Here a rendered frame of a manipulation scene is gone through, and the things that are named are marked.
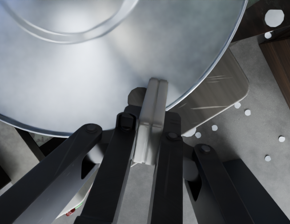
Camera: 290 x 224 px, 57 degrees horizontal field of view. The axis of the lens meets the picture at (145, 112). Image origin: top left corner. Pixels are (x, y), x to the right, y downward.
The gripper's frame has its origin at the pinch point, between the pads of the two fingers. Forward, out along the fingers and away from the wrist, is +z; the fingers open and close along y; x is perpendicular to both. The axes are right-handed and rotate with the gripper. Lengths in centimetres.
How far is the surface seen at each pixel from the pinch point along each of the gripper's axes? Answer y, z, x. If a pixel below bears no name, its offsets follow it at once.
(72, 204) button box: -9.8, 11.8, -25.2
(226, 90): 5.6, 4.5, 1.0
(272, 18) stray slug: 12.4, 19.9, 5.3
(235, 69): 5.9, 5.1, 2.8
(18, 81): -11.9, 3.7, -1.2
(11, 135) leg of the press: -19.6, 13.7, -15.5
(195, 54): 2.5, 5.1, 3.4
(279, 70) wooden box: 38, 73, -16
